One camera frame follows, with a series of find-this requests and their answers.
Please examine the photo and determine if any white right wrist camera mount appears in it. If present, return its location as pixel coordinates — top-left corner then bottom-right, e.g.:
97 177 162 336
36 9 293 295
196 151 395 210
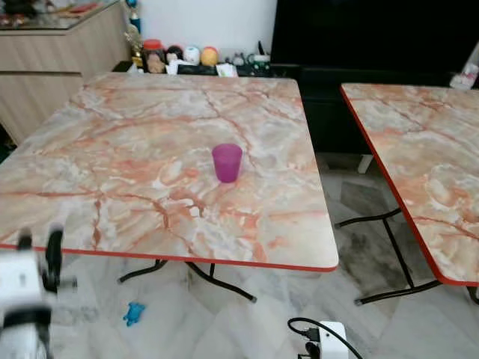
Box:
317 321 350 359

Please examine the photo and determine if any yellow round figurine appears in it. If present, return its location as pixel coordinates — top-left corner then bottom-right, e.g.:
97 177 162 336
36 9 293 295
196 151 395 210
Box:
200 46 221 67

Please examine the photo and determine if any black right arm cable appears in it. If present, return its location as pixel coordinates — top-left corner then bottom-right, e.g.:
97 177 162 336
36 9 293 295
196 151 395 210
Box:
287 317 364 359

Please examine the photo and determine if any red lid jar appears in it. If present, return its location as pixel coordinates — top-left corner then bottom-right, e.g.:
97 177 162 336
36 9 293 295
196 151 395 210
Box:
141 39 168 74

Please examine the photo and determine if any purple plastic cup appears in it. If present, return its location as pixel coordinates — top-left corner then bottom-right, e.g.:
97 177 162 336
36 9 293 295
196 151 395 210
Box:
212 144 244 184

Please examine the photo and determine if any white round figurine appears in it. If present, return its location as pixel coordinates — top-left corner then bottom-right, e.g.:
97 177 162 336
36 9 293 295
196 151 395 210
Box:
183 46 201 66

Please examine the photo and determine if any light wooden cabinet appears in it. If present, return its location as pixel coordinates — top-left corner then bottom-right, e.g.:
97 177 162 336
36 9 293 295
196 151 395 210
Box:
0 0 134 145

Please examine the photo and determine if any white paper card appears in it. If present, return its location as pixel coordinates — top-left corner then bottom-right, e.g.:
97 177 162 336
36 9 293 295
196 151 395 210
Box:
215 64 240 78

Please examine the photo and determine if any black television screen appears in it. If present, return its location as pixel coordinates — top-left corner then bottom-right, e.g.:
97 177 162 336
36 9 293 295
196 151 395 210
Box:
270 0 479 70

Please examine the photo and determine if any marble pattern folding table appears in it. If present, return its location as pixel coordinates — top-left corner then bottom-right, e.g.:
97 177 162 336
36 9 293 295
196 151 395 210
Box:
0 73 340 304
334 82 479 307

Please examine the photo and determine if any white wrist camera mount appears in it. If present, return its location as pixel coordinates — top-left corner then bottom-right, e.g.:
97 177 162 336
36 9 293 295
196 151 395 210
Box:
0 249 49 308
317 321 350 359

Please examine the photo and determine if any small blue toy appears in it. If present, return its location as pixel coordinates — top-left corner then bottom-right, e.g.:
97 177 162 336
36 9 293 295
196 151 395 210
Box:
123 302 147 328

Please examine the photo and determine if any white and green charger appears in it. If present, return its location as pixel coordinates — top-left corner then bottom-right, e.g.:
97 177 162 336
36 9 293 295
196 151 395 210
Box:
251 41 272 76

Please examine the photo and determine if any gold trophy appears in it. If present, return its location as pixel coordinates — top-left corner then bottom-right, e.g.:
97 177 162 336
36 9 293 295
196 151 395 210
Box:
123 0 147 70

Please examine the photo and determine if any dark round figurine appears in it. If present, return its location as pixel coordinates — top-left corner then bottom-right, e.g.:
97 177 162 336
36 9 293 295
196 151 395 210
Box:
165 45 185 67

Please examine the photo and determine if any pink and white packet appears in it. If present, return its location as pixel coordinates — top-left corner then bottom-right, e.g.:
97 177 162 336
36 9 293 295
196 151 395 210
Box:
449 63 479 91

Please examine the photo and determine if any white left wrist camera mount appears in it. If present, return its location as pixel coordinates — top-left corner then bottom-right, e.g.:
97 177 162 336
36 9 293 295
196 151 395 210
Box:
0 249 49 308

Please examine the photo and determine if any white furniture leg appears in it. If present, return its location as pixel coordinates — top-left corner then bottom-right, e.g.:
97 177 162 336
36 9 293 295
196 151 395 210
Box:
357 154 374 175

